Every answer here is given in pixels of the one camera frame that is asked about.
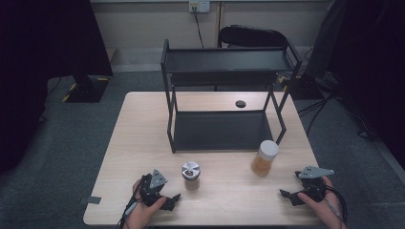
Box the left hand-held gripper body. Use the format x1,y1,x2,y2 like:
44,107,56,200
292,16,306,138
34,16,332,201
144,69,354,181
139,168,168,206

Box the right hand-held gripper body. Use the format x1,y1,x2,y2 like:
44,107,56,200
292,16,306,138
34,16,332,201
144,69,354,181
294,165,335,203

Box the small silver metal can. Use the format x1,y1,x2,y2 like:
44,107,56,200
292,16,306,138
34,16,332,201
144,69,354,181
181,160,202,192

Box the amber jar with white lid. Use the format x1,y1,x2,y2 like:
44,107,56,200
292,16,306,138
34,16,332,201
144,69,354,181
250,139,280,177

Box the black two-tier metal rack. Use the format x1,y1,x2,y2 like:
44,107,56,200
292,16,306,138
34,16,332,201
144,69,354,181
160,38,303,155

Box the person's left hand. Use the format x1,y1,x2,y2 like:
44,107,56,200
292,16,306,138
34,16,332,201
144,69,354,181
122,178,167,229

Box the person's right hand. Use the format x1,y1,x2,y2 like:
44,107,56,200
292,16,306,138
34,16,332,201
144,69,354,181
297,177,349,229

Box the grey tape strip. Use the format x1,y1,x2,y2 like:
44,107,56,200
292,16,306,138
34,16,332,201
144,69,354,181
78,196,102,206

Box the black stand base striped tape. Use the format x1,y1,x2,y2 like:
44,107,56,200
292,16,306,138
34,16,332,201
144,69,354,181
61,75,111,104

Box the dark curtain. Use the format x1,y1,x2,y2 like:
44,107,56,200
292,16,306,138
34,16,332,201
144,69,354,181
328,0,405,161
0,0,115,176

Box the dark monitor on stand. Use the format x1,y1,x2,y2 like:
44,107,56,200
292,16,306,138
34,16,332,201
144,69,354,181
286,0,347,100

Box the black chair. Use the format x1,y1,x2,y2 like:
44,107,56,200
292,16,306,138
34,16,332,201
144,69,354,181
217,24,289,50

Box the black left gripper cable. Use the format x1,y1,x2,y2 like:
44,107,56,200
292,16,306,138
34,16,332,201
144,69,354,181
117,182,143,229

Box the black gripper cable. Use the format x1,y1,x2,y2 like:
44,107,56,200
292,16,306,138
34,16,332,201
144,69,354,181
324,185,349,223
117,182,143,229

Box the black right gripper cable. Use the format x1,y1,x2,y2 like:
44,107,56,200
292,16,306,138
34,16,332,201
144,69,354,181
324,185,349,223

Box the black floor cables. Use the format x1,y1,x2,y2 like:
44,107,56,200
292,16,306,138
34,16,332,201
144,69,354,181
297,92,372,139

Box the black wall socket cable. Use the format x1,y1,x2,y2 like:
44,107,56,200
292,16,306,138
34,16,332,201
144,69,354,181
192,7,205,50

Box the white wall socket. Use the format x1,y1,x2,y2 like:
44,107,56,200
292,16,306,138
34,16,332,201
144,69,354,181
188,0,211,14

